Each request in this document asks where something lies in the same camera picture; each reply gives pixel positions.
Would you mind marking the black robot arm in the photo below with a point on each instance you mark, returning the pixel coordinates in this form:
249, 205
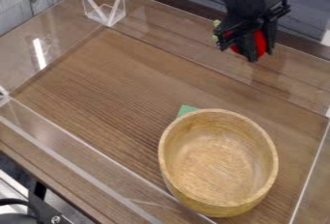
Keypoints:
247, 29

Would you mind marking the clear acrylic corner bracket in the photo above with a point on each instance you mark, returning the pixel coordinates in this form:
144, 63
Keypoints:
104, 14

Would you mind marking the wooden bowl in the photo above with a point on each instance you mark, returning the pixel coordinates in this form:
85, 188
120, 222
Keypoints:
217, 162

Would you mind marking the green paper piece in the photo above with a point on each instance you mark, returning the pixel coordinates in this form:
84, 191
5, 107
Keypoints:
185, 109

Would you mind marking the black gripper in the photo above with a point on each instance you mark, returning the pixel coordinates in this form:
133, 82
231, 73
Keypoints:
255, 14

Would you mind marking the clear acrylic enclosure walls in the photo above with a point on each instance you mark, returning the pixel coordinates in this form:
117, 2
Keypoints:
92, 91

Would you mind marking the red plush strawberry toy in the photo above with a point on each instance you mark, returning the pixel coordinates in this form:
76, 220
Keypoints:
227, 37

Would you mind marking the black table leg bracket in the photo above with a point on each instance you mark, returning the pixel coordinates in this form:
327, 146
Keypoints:
45, 213

